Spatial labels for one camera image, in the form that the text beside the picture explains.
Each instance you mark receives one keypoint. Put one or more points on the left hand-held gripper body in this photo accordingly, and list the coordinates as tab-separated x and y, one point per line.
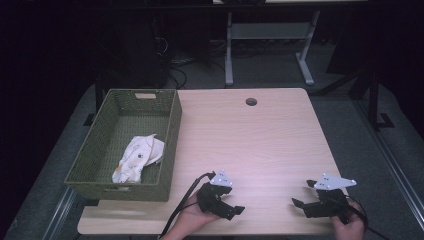
210	200

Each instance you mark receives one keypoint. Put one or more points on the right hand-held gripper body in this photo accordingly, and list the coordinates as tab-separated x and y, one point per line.
328	205

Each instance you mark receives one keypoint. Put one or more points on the white cloth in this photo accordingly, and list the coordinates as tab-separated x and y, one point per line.
135	160

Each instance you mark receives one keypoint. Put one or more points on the green woven basket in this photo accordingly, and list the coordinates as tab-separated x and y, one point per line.
100	143

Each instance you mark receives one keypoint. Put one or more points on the person's left hand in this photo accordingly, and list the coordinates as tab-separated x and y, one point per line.
190	216

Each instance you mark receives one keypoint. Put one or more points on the person's right hand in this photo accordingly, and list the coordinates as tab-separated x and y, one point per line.
350	230

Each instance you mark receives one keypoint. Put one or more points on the black metal stand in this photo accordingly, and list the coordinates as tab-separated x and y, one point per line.
374	100

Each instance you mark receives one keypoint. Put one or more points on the metal floor rail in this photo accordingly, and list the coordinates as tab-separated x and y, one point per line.
60	213
393	156

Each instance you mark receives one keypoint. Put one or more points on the grey metal table frame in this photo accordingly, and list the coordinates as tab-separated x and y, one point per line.
266	31

